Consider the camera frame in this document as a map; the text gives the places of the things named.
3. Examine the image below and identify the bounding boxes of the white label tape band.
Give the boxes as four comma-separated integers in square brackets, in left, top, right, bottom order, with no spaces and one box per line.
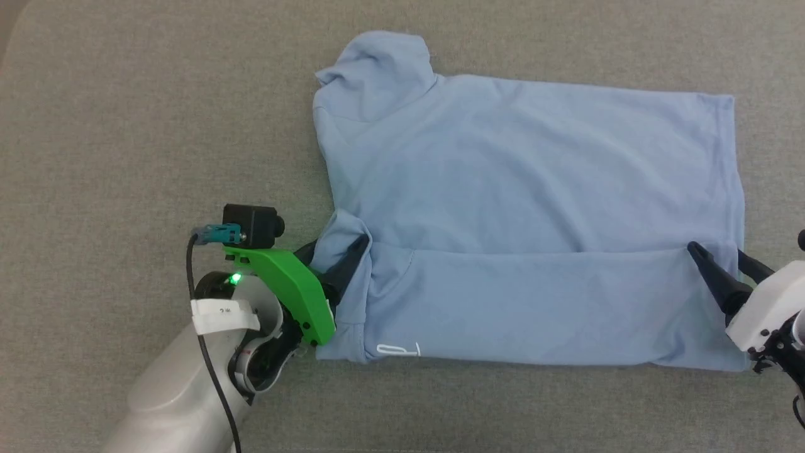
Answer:
[191,299,261,336]

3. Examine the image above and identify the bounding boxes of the left black cable teal plug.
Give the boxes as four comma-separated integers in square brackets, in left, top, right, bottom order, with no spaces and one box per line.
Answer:
[186,223,244,453]

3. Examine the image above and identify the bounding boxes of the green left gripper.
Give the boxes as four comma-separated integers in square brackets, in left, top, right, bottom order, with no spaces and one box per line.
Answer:
[223,234,372,347]

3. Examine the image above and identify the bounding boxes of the light blue t-shirt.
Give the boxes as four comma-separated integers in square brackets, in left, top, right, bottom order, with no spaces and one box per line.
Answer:
[311,30,753,372]

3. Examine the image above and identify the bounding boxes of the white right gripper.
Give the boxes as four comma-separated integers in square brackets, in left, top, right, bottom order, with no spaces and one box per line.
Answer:
[687,241,805,353]

